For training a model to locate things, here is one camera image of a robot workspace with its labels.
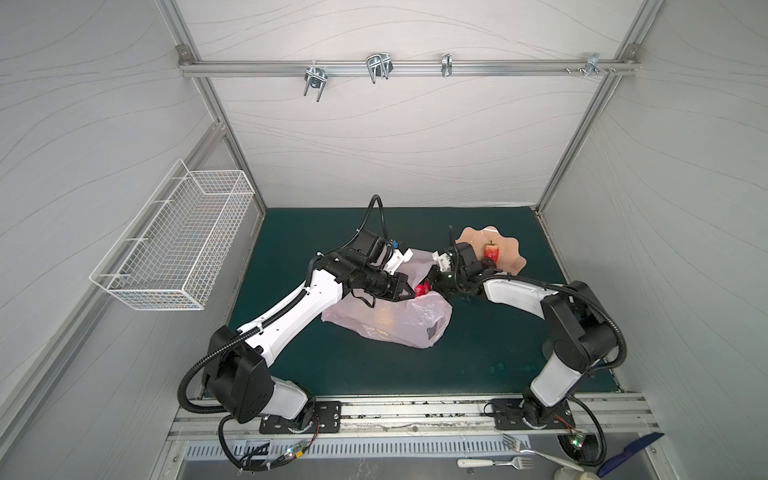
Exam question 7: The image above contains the silver fork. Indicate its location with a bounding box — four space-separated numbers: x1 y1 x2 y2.
502 433 585 472

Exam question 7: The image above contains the metal hook clamp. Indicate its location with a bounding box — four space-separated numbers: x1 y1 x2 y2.
303 66 328 102

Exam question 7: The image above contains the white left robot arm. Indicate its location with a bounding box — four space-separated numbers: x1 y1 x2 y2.
177 225 415 430

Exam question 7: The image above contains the brown fruit plate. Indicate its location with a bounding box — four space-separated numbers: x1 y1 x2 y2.
457 226 527 275

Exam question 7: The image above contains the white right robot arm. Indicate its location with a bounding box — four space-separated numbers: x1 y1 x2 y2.
428 226 628 429

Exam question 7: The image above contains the blue plastic knife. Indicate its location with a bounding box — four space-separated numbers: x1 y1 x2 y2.
597 432 664 478

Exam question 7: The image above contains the white wire basket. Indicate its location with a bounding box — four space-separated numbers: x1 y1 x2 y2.
89 159 254 311

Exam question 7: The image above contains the metal u-bolt clamp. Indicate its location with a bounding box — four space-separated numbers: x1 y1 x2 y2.
365 52 393 84

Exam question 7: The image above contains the aluminium crossbar rail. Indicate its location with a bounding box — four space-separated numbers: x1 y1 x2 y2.
179 57 641 78

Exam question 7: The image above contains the green table mat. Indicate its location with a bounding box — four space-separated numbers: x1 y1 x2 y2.
220 206 619 397

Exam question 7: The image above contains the pink dragon fruit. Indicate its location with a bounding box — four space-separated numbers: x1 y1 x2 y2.
414 279 432 297

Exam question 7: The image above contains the pink plastic bag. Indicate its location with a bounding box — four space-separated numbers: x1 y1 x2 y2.
321 248 454 350

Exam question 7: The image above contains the metal bolt bracket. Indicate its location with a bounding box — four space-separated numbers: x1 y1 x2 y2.
563 54 618 78

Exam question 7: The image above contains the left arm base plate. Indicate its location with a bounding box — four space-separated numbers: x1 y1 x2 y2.
259 401 342 435

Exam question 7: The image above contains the white cup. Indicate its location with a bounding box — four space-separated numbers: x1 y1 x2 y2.
553 467 600 480

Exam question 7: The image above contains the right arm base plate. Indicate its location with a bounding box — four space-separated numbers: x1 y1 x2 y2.
483 397 575 431

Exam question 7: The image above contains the small metal bracket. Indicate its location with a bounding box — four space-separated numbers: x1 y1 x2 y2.
441 53 453 78

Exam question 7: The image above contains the white handled fork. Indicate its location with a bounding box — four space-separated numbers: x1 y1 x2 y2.
456 456 535 471

